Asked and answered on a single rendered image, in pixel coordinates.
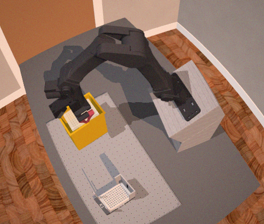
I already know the yellow open-top bin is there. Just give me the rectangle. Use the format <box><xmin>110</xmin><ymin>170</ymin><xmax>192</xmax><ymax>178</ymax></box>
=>
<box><xmin>60</xmin><ymin>92</ymin><xmax>108</xmax><ymax>151</ymax></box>

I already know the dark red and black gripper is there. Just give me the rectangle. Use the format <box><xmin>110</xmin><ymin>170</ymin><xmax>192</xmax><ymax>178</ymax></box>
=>
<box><xmin>69</xmin><ymin>92</ymin><xmax>94</xmax><ymax>123</ymax></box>

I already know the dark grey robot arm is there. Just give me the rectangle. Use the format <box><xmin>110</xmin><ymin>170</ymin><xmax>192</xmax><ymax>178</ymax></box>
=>
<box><xmin>44</xmin><ymin>25</ymin><xmax>201</xmax><ymax>121</ymax></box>

